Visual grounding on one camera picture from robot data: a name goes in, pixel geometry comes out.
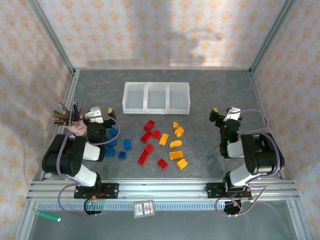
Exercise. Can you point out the small blue lego brick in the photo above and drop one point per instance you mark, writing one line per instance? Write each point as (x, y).
(122, 155)

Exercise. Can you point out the yellow curved lego brick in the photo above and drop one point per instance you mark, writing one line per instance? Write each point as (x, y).
(182, 164)
(179, 131)
(176, 143)
(176, 125)

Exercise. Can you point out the long red lego brick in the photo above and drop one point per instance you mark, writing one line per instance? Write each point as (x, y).
(143, 158)
(146, 136)

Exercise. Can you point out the small red lego brick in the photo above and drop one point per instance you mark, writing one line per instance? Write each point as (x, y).
(156, 134)

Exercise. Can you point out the long yellow lego brick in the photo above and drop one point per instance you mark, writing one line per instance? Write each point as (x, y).
(176, 155)

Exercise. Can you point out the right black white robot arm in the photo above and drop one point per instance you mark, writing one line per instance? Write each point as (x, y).
(262, 155)

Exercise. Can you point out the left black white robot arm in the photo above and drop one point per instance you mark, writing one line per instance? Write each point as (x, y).
(62, 152)

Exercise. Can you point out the pink pencil cup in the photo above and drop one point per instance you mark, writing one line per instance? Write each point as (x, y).
(77, 128)

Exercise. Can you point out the brown coloured pencil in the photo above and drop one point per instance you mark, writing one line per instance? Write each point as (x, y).
(80, 113)

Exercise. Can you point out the dark blue coloured pencil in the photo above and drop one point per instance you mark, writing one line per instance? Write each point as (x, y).
(76, 110)

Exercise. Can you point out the black coloured pencil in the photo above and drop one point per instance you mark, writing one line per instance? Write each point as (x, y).
(61, 122)

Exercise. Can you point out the green coloured pencil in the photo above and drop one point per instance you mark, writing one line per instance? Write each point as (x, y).
(65, 109)

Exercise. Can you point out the yellow coloured pencil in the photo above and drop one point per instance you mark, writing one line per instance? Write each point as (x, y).
(60, 114)

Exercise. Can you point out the small printed card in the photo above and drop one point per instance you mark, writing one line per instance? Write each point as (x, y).
(144, 209)

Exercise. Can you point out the green marker pen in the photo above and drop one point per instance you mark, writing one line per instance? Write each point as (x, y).
(47, 216)

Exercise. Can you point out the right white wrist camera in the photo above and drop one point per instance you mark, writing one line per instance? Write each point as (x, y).
(233, 114)

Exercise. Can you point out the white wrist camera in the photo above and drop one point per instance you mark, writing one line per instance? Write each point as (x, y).
(95, 115)
(233, 114)

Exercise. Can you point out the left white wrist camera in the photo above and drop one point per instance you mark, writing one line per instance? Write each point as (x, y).
(95, 115)

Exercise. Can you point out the aluminium side rail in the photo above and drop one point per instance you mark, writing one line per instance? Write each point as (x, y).
(70, 95)
(260, 105)

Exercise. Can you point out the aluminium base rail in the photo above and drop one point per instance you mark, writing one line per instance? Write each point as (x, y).
(162, 190)

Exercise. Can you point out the aluminium frame post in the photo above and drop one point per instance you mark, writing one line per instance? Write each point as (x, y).
(52, 37)
(272, 37)

